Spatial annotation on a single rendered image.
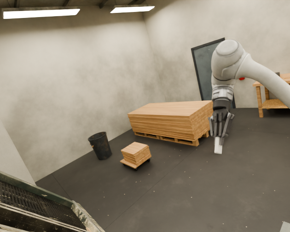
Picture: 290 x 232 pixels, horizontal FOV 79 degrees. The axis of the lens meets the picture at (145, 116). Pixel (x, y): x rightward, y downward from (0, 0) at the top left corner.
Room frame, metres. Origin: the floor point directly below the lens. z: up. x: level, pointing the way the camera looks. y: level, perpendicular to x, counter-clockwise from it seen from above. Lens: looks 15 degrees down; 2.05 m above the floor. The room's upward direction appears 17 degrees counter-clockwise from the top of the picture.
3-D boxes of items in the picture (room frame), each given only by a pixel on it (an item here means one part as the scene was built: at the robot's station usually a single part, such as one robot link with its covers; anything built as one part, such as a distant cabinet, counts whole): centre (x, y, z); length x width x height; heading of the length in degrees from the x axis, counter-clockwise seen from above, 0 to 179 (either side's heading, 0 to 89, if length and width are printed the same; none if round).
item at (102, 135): (4.63, 1.44, 0.33); 0.54 x 0.54 x 0.65
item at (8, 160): (3.28, 2.92, 1.03); 0.60 x 0.58 x 2.05; 37
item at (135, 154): (3.70, 0.50, 0.20); 0.61 x 0.51 x 0.40; 37
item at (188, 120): (4.90, -0.60, 0.39); 2.46 x 1.04 x 0.78; 37
